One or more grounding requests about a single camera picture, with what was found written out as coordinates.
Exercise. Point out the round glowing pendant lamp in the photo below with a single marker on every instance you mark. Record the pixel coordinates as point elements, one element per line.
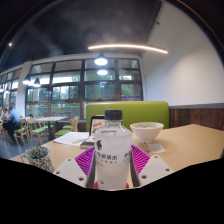
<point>102,72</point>
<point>101,61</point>

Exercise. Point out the dark cone pendant lamp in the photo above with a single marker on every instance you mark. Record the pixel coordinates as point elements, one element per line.
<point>36,83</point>
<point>26,81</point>

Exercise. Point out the wooden chairs green seats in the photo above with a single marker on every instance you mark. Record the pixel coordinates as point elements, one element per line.
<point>38,130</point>

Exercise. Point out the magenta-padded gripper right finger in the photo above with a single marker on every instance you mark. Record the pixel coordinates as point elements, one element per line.
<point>140,160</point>

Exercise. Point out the person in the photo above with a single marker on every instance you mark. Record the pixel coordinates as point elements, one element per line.
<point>4,115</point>
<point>13,121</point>

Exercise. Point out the black framed tablet display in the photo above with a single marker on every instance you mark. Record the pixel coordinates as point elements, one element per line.
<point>96,125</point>

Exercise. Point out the white paper napkin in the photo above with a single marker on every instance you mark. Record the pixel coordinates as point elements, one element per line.
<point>156,148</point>

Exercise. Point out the speckled green patterned mug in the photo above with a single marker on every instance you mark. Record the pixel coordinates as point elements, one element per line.
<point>40,160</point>

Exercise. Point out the white paper sheets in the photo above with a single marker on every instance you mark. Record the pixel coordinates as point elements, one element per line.
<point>71,137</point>

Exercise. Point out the small dark flat box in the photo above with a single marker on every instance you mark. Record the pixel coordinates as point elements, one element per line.
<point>87,144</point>

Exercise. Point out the light wooden dining table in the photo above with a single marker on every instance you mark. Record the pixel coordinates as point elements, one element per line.
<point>50,119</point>

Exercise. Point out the long linear ceiling light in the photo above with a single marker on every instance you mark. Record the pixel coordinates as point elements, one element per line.
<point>128,47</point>

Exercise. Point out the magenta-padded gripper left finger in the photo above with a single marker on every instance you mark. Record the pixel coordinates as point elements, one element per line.
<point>85,161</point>

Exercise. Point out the green upholstered bench backrest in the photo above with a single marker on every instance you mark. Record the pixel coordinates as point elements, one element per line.
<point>143,111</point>

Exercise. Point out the white ceramic bowl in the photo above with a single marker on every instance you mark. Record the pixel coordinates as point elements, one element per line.
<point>146,132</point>

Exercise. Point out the clear water bottle black cap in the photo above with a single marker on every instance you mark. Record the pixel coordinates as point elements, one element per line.
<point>113,156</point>

